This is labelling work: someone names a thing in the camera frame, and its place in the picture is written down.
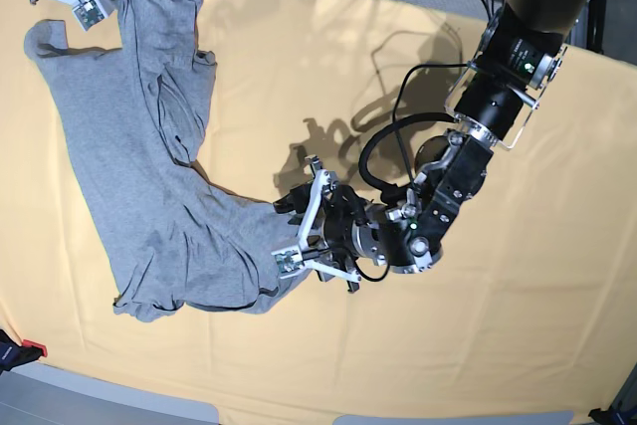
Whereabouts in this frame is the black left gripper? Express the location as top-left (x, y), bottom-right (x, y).
top-left (273, 184), bottom-right (388, 276)

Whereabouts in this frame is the grey t-shirt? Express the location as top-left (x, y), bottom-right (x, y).
top-left (24, 0), bottom-right (301, 322)

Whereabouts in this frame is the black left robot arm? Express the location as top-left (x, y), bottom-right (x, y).
top-left (273, 0), bottom-right (586, 283)

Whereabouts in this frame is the yellow table cloth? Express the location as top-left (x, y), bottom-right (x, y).
top-left (1, 0), bottom-right (636, 424)

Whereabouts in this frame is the red and black clamp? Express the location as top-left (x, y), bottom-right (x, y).
top-left (0, 330), bottom-right (48, 373)

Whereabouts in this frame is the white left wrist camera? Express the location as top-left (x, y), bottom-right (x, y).
top-left (272, 245), bottom-right (305, 280)

